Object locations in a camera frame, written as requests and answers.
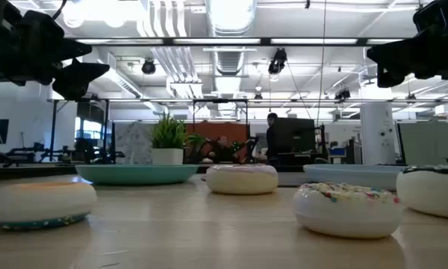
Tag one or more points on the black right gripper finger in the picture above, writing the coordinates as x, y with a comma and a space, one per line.
395, 50
395, 74

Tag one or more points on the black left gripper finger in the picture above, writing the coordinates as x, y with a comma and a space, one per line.
74, 50
76, 78

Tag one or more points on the chocolate frosted donut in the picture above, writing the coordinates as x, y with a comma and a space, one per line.
431, 192

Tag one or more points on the yellow donut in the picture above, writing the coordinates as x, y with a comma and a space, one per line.
41, 203

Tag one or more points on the white donut with coloured sprinkles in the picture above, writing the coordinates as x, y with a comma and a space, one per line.
347, 213

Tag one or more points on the black background robot arm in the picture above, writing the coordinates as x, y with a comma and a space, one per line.
22, 154

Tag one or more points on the white round column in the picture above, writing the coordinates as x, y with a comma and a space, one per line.
377, 132

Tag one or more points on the black ceiling spotlight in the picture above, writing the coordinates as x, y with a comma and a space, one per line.
148, 67
277, 62

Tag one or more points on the grey partition panel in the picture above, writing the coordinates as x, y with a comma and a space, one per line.
431, 142

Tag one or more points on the blue storage box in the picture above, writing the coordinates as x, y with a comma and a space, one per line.
337, 151

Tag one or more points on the green plant in white pot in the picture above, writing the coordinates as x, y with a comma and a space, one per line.
168, 140

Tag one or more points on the light blue round plate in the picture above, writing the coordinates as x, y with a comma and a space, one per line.
352, 177

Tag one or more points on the green round plate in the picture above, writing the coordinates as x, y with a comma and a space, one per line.
136, 174

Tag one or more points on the black computer monitor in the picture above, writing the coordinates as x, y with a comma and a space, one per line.
295, 135

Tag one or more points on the person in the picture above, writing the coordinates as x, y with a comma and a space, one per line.
272, 140
221, 150

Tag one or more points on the orange partition wall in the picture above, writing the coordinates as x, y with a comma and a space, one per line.
224, 130

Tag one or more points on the silver ventilation duct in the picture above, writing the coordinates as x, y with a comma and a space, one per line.
231, 16

